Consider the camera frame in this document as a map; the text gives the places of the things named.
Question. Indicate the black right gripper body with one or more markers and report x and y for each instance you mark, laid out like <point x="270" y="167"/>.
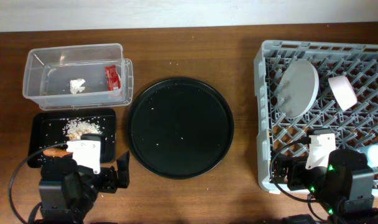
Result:
<point x="313" y="180"/>

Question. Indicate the clear plastic bin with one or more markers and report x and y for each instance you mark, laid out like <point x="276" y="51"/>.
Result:
<point x="48" y="72"/>

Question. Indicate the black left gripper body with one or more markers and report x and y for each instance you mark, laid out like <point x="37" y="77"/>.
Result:
<point x="93" y="184"/>

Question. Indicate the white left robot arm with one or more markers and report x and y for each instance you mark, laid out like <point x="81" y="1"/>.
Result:
<point x="38" y="216"/>

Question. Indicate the white tissue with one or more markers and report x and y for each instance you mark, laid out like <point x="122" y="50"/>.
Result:
<point x="76" y="86"/>

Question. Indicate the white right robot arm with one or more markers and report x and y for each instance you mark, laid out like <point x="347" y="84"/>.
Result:
<point x="341" y="217"/>

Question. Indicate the grey dishwasher rack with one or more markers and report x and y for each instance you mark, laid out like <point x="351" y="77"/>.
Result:
<point x="353" y="128"/>

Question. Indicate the black rectangular tray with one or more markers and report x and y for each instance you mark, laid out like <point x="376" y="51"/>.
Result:
<point x="71" y="114"/>

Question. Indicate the pink bowl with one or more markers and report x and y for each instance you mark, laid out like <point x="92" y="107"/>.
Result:
<point x="343" y="92"/>

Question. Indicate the grey plate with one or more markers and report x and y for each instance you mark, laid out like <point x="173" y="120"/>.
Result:
<point x="300" y="84"/>

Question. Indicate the orange carrot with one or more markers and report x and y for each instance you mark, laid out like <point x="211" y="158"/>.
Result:
<point x="56" y="152"/>

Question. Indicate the food scraps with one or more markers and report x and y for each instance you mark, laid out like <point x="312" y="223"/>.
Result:
<point x="80" y="129"/>

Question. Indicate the red snack wrapper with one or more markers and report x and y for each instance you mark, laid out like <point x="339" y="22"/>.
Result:
<point x="112" y="78"/>

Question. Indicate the light blue cup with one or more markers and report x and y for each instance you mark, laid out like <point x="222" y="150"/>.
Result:
<point x="371" y="153"/>

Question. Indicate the round black serving tray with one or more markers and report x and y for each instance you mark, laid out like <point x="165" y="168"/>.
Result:
<point x="180" y="128"/>

